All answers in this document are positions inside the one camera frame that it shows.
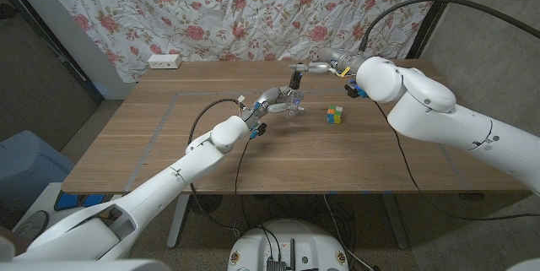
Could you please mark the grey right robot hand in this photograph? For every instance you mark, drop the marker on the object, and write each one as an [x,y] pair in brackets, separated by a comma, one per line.
[337,62]

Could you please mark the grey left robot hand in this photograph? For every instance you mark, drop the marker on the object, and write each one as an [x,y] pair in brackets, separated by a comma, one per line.
[270,100]

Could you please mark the clear plastic spray bottle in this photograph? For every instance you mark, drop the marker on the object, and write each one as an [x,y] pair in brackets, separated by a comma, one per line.
[296,99]

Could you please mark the black trigger sprayer head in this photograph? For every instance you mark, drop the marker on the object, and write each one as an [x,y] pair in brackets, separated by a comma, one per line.
[296,80]

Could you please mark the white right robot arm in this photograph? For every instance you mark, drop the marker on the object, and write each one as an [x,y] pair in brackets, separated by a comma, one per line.
[443,123]

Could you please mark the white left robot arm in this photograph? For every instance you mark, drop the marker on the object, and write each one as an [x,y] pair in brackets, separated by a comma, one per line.
[177,174]

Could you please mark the multicoloured Rubik's cube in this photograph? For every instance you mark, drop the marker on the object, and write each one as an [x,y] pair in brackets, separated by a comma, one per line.
[334,115]

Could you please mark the floral print backdrop cloth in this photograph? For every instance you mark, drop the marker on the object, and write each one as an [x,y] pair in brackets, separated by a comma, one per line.
[253,9]

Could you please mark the white power strip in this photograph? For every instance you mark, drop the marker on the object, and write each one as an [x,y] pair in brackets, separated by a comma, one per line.
[164,61]

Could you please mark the black round floor base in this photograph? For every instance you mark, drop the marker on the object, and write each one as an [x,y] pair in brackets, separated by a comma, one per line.
[206,204]

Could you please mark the white robot torso base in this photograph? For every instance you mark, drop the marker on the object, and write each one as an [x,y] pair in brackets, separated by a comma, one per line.
[295,237]

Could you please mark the white table leg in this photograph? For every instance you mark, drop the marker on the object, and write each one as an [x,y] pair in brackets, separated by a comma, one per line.
[396,224]
[177,224]

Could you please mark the white floor platform blue pads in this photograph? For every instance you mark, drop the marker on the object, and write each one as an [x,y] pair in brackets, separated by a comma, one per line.
[46,197]

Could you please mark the blue plastic bin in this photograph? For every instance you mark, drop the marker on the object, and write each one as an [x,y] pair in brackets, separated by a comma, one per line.
[25,161]

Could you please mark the person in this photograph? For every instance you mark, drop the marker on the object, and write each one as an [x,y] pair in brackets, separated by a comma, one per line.
[31,226]

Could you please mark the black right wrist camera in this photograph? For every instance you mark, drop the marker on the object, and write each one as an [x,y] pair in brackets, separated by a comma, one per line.
[352,89]

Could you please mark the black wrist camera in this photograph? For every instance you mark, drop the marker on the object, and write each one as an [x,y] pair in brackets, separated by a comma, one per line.
[352,89]
[258,131]

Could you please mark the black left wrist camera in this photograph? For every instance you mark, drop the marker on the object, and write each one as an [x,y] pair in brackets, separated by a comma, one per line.
[258,131]

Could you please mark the black slanted wall bar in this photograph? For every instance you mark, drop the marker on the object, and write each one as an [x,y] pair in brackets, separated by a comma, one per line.
[76,72]

